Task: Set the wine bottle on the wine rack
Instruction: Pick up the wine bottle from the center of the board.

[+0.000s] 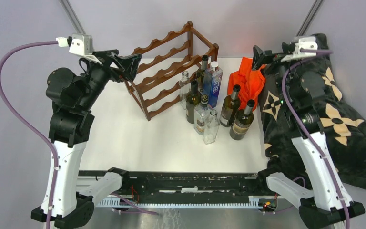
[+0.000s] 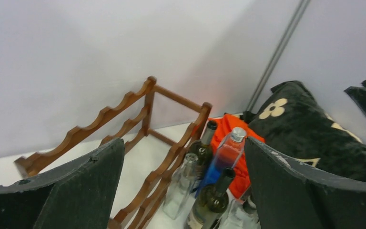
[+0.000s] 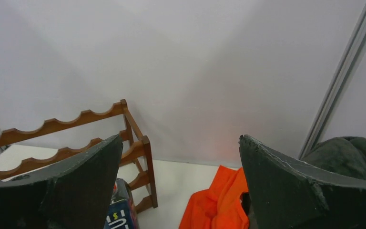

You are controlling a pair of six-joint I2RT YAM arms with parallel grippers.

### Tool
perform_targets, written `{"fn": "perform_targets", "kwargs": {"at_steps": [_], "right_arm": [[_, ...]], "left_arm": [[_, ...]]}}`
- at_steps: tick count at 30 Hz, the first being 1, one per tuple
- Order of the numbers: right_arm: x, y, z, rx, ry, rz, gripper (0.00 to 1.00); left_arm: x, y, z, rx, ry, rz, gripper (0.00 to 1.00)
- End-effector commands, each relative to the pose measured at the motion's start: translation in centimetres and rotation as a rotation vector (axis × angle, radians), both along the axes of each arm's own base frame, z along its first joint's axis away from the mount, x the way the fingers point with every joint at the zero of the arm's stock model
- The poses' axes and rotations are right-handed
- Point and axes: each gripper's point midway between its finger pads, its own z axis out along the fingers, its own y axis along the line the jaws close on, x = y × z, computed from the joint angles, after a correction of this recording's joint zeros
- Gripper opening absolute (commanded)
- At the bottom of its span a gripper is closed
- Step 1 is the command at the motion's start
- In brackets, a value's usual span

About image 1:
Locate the blue square glass bottle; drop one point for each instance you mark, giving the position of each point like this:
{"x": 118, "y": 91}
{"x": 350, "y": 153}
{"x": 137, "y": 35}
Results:
{"x": 212, "y": 83}

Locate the clear square bottle black cap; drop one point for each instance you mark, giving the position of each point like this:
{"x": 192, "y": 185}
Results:
{"x": 201, "y": 113}

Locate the left aluminium corner post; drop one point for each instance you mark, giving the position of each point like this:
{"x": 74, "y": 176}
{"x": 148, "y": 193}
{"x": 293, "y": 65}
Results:
{"x": 71, "y": 14}

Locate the dark wine bottle brown label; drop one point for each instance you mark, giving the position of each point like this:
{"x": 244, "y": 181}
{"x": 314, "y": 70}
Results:
{"x": 242, "y": 122}

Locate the dark green wine bottle labelled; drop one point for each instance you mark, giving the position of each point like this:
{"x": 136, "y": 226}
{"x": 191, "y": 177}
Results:
{"x": 193, "y": 98}

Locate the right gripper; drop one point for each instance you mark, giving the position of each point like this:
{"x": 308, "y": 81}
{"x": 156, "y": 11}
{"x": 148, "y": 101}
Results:
{"x": 268, "y": 57}

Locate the orange cloth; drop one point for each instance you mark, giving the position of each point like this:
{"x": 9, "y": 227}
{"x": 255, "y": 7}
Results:
{"x": 251, "y": 82}

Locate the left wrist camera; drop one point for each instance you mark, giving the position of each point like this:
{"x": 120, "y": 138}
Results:
{"x": 81, "y": 45}

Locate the dark wine bottle silver neck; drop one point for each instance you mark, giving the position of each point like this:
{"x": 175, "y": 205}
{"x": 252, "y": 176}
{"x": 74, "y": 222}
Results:
{"x": 230, "y": 106}

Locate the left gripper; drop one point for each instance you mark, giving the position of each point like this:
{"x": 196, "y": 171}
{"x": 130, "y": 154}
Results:
{"x": 107, "y": 57}

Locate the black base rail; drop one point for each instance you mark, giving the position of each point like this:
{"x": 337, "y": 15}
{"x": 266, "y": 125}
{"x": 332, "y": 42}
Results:
{"x": 187, "y": 190}

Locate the right aluminium corner post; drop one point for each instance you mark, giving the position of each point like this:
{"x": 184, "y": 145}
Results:
{"x": 310, "y": 17}

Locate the small clear glass bottle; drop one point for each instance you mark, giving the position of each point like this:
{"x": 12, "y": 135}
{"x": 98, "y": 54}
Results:
{"x": 211, "y": 127}

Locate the aluminium corner post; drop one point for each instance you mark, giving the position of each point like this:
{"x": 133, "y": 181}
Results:
{"x": 71, "y": 14}
{"x": 310, "y": 17}

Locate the tall clear glass bottle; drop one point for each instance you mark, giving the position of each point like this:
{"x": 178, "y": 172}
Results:
{"x": 184, "y": 85}

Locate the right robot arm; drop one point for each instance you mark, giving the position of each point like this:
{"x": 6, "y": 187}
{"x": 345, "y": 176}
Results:
{"x": 327, "y": 202}

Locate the brown wooden wine rack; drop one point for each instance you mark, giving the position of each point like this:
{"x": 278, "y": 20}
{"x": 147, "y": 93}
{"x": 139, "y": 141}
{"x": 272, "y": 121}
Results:
{"x": 136, "y": 90}

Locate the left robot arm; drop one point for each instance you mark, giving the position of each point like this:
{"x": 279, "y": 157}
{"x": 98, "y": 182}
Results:
{"x": 72, "y": 99}

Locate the black floral blanket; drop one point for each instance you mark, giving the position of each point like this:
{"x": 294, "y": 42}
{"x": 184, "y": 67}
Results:
{"x": 344, "y": 127}

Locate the dark green wine bottle rear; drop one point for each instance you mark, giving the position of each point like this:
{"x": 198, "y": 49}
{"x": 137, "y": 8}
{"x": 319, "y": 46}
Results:
{"x": 200, "y": 73}

